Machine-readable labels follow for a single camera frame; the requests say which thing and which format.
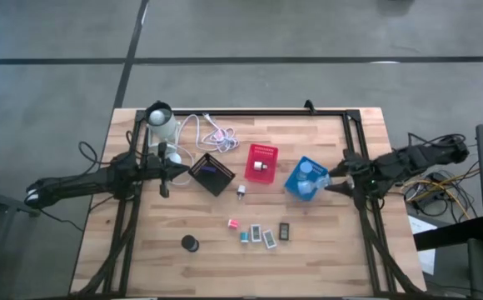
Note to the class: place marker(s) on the white digital clock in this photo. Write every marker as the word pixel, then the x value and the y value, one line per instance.
pixel 256 233
pixel 269 239

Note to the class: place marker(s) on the pink charger cube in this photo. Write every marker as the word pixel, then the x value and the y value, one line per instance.
pixel 233 224

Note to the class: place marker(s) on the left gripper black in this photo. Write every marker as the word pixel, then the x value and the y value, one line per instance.
pixel 160 168

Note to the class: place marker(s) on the black metal table frame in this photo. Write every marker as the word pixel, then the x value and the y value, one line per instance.
pixel 245 112

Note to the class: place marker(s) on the black plastic basket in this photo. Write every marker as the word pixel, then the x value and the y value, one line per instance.
pixel 214 184

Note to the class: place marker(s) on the black frame clamp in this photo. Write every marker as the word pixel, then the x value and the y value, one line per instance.
pixel 309 106

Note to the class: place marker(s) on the black desk beam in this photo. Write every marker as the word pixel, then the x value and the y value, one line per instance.
pixel 449 234

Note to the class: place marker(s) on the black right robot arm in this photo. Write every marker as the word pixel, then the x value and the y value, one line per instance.
pixel 412 160

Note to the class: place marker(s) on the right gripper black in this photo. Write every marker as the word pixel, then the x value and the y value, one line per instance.
pixel 360 177

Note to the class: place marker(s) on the grey metal stand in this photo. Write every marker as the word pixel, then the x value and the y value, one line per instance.
pixel 0 201

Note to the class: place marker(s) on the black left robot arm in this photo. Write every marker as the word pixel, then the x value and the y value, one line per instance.
pixel 79 183

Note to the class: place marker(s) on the white paper sheet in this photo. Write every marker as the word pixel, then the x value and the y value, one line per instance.
pixel 426 258

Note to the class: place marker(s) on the black-capped hourglass blue sand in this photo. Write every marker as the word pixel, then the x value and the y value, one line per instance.
pixel 190 243

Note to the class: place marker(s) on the blue plastic basket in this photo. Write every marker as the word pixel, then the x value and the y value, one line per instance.
pixel 292 180

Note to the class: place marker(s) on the red plastic basket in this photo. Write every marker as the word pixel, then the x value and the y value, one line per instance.
pixel 252 175

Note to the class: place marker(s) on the white desk fan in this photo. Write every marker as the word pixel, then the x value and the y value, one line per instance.
pixel 175 158

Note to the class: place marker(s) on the teal and white charger cube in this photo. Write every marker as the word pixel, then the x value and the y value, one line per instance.
pixel 244 237

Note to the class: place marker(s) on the black small chip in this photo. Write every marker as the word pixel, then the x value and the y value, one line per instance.
pixel 284 231

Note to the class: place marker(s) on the white wall plug charger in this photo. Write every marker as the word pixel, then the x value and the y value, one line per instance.
pixel 241 191

